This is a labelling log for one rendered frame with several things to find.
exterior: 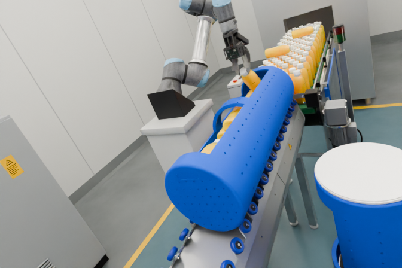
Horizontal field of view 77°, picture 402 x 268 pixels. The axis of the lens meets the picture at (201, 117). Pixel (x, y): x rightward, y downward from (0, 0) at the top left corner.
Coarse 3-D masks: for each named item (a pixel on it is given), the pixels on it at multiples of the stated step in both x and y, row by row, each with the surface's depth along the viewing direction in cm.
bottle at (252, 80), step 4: (252, 72) 122; (244, 76) 121; (248, 76) 121; (252, 76) 122; (256, 76) 124; (244, 80) 124; (248, 80) 122; (252, 80) 123; (256, 80) 124; (260, 80) 128; (248, 84) 125; (252, 84) 125; (256, 84) 126; (252, 88) 128
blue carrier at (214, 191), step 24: (264, 72) 141; (240, 96) 146; (264, 96) 110; (288, 96) 126; (216, 120) 114; (240, 120) 93; (264, 120) 99; (240, 144) 84; (264, 144) 93; (192, 168) 74; (216, 168) 73; (240, 168) 77; (168, 192) 87; (192, 192) 80; (216, 192) 75; (240, 192) 73; (192, 216) 87; (216, 216) 81; (240, 216) 75
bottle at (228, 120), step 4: (236, 108) 110; (240, 108) 109; (232, 112) 107; (236, 112) 106; (228, 116) 106; (232, 116) 104; (224, 120) 104; (228, 120) 102; (232, 120) 102; (224, 124) 104; (228, 124) 104; (224, 128) 105
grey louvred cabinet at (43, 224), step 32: (0, 128) 162; (0, 160) 161; (32, 160) 175; (0, 192) 159; (32, 192) 174; (64, 192) 191; (0, 224) 158; (32, 224) 173; (64, 224) 189; (0, 256) 157; (32, 256) 171; (64, 256) 188; (96, 256) 208
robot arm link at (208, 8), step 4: (208, 0) 113; (208, 4) 113; (204, 8) 113; (208, 8) 113; (212, 8) 112; (204, 12) 115; (208, 12) 115; (212, 12) 114; (212, 16) 117; (216, 16) 113
